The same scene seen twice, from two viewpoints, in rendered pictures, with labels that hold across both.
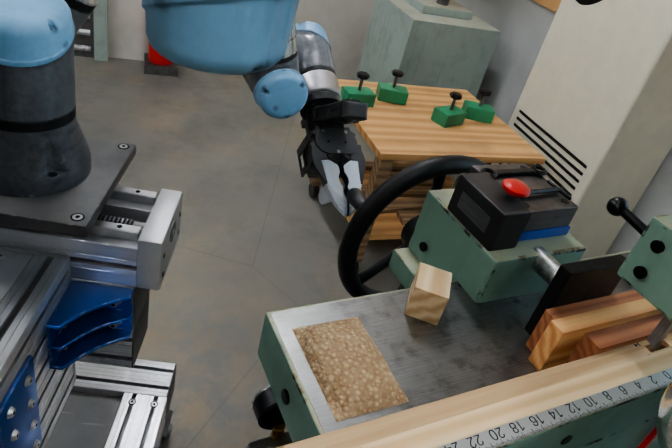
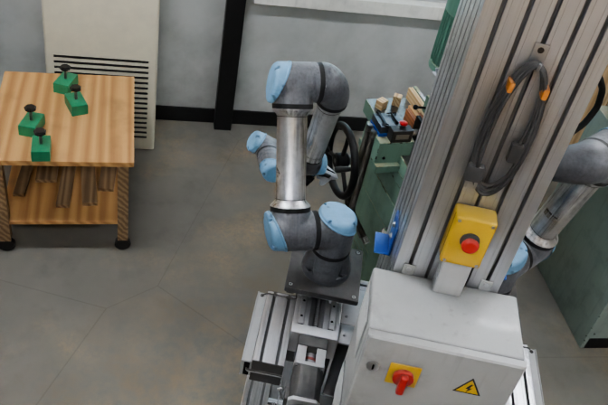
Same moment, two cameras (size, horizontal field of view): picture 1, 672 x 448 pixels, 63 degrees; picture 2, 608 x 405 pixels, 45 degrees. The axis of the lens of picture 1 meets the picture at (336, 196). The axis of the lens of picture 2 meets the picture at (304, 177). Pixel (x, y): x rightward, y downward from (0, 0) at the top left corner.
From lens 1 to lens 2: 2.34 m
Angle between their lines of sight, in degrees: 64
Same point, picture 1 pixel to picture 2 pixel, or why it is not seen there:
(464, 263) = (403, 150)
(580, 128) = (126, 42)
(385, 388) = not seen: hidden behind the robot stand
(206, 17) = not seen: hidden behind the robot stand
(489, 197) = (405, 130)
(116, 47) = not seen: outside the picture
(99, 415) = (288, 367)
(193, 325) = (169, 351)
